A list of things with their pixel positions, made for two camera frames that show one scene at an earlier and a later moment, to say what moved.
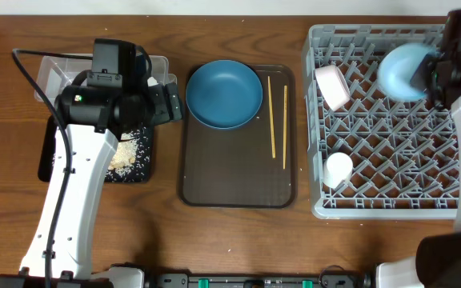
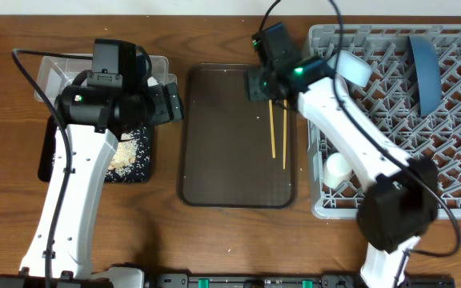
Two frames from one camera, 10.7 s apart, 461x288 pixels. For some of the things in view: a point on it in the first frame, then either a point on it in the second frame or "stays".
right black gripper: [423, 76] -> [254, 90]
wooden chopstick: [271, 118] stays
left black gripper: [170, 102] stays
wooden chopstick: [285, 122] stays
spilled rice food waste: [131, 158] stays
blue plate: [224, 94] -> [427, 65]
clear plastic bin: [54, 73] stays
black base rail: [328, 278] stays
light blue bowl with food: [396, 67] -> [352, 67]
